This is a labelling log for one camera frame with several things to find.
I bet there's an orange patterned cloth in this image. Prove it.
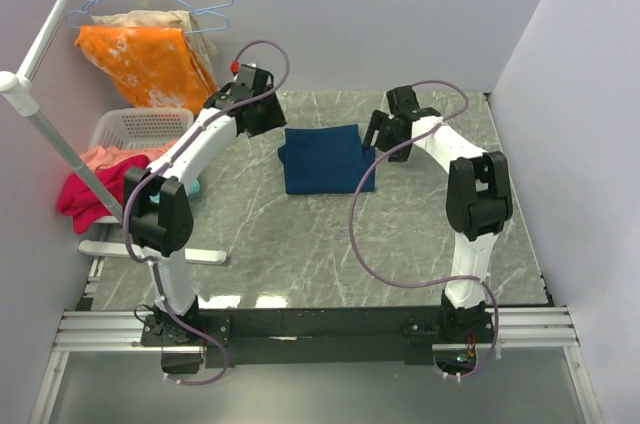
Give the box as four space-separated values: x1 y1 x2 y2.
75 26 218 115

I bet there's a blue t-shirt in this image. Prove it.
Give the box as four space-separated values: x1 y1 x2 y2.
278 124 375 196

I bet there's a beige cloth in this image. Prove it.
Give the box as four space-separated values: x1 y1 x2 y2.
92 10 217 75

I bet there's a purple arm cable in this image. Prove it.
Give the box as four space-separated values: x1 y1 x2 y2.
347 78 501 381
120 39 292 386

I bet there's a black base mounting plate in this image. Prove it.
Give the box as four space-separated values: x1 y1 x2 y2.
141 306 495 368

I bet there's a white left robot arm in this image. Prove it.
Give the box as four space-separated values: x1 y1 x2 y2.
122 64 286 346

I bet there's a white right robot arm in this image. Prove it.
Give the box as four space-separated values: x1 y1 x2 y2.
363 85 513 343

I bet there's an aluminium rail frame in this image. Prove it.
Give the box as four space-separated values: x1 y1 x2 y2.
32 306 604 423

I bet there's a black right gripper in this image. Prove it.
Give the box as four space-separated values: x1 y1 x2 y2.
361 111 412 164

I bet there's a teal garment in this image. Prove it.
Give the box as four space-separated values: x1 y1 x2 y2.
150 180 201 204

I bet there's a white clothes rack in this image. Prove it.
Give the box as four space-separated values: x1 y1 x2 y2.
0 0 229 266

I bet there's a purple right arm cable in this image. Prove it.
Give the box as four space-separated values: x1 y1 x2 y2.
347 78 501 381

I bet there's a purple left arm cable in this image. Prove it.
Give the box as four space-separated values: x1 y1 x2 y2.
120 39 292 386

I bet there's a white plastic laundry basket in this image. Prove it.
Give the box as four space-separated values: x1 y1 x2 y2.
89 108 194 150

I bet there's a pink t-shirt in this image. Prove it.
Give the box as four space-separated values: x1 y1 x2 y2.
81 140 175 173

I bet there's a magenta t-shirt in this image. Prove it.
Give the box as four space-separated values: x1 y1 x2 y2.
56 154 151 235

